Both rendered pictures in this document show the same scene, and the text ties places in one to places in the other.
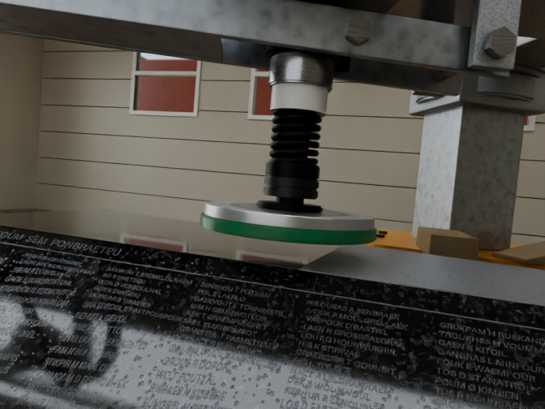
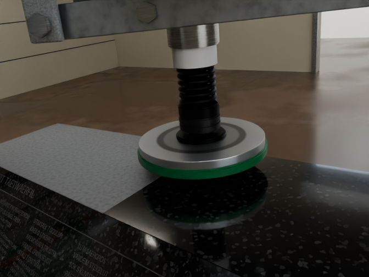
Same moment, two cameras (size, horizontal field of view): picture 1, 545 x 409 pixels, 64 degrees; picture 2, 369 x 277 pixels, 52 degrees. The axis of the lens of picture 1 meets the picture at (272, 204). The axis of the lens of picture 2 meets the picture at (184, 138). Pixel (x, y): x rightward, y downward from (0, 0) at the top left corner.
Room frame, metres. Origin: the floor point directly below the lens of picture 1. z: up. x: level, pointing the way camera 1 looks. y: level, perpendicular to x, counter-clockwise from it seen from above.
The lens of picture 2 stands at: (1.13, 0.14, 1.10)
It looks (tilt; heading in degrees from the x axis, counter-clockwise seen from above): 20 degrees down; 198
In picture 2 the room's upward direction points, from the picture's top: 5 degrees counter-clockwise
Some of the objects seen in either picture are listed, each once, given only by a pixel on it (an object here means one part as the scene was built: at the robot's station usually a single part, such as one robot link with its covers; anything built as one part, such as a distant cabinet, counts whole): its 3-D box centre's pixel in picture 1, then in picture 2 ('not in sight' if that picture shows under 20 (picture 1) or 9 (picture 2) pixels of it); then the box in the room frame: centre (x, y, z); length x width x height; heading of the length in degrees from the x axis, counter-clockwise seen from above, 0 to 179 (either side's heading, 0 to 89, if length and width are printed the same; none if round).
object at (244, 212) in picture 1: (289, 213); (201, 139); (0.55, -0.02, 0.87); 0.21 x 0.21 x 0.01
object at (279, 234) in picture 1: (288, 217); (201, 141); (0.55, -0.02, 0.87); 0.22 x 0.22 x 0.04
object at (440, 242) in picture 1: (444, 243); not in sight; (1.03, -0.41, 0.81); 0.20 x 0.10 x 0.05; 170
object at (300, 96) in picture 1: (298, 99); (194, 53); (0.55, -0.02, 1.02); 0.07 x 0.07 x 0.04
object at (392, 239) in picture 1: (457, 249); not in sight; (1.25, -0.54, 0.76); 0.49 x 0.49 x 0.05; 72
